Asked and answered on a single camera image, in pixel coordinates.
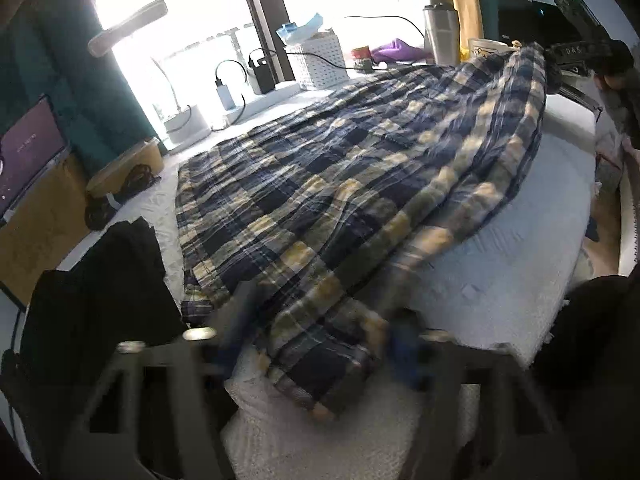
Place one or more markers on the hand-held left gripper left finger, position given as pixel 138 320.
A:
pixel 235 322

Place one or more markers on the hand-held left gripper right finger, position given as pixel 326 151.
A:
pixel 406 352

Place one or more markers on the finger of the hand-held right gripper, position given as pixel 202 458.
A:
pixel 554 77

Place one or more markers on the black pants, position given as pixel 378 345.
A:
pixel 100 300

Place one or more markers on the plaid flannel shirt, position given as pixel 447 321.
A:
pixel 325 170

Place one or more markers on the black electronic device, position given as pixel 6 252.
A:
pixel 575 7

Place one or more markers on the white printed mug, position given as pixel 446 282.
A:
pixel 487 50

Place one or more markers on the narrow teal curtain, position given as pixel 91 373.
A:
pixel 492 0

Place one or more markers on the steel tumbler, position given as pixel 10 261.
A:
pixel 441 35

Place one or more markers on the purple cloth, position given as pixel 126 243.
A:
pixel 400 51

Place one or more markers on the dark cloth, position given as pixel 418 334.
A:
pixel 590 360

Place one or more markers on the small red yellow jar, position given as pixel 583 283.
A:
pixel 361 56

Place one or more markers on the tan storage box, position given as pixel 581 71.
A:
pixel 125 160

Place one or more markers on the white desk lamp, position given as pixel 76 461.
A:
pixel 187 125

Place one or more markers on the brown cardboard box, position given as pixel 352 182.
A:
pixel 40 230

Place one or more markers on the white power strip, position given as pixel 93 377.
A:
pixel 260 105

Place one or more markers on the white charger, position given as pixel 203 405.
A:
pixel 225 95

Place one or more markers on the white woven basket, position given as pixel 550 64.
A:
pixel 317 62

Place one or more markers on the black charger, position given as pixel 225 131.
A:
pixel 261 72

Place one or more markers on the blue face masks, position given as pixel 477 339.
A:
pixel 300 27

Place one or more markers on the tablet with purple screen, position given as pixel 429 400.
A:
pixel 30 150

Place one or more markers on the wide teal curtain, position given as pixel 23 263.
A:
pixel 60 45

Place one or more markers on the dark window frame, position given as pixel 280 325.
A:
pixel 265 10

